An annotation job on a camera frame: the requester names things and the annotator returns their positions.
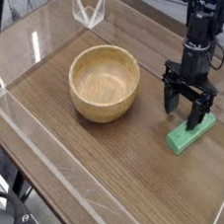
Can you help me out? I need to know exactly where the clear acrylic front barrier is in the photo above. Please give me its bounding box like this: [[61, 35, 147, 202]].
[[0, 69, 180, 224]]

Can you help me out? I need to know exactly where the light wooden bowl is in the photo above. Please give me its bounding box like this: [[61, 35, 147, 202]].
[[68, 44, 140, 123]]

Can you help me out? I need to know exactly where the black cable loop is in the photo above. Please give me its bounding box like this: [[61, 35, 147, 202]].
[[0, 190, 31, 224]]

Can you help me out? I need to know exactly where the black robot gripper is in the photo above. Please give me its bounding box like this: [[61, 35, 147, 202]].
[[155, 39, 224, 134]]

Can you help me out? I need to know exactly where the black table leg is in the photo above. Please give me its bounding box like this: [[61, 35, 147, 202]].
[[12, 171, 25, 196]]

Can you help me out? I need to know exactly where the clear acrylic corner bracket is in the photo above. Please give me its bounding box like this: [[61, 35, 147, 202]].
[[72, 0, 106, 29]]

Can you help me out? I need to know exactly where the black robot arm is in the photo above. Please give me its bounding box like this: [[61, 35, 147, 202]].
[[163, 0, 224, 130]]

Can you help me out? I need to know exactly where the green rectangular block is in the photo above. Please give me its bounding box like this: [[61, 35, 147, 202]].
[[166, 113, 216, 155]]

